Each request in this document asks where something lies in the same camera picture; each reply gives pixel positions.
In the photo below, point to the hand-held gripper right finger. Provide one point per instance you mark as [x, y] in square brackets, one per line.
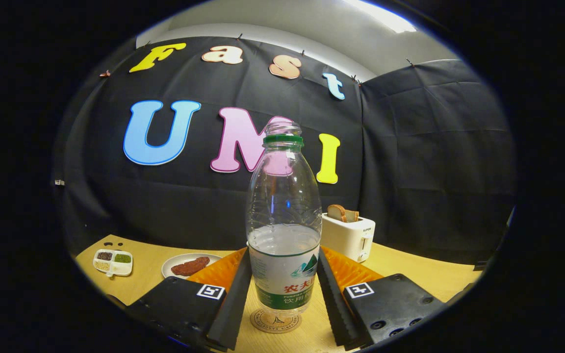
[334, 304]

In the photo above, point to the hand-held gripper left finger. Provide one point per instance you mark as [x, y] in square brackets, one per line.
[233, 309]

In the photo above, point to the round wooden coaster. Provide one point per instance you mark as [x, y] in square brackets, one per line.
[275, 324]

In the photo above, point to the clear plastic juice bottle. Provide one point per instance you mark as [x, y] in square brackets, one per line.
[282, 274]

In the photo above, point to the brown steak piece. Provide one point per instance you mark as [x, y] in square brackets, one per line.
[189, 267]

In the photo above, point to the white toaster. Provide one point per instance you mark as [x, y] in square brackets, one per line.
[348, 239]

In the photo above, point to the white round plate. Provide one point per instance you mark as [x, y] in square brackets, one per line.
[168, 268]

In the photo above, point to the toast slice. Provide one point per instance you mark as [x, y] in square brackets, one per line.
[352, 216]
[336, 213]

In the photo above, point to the wooden table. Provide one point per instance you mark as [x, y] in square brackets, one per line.
[147, 255]

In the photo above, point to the white divided seasoning dish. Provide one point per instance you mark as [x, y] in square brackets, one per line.
[113, 263]

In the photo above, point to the black backdrop cloth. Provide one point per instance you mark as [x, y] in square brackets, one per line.
[410, 147]

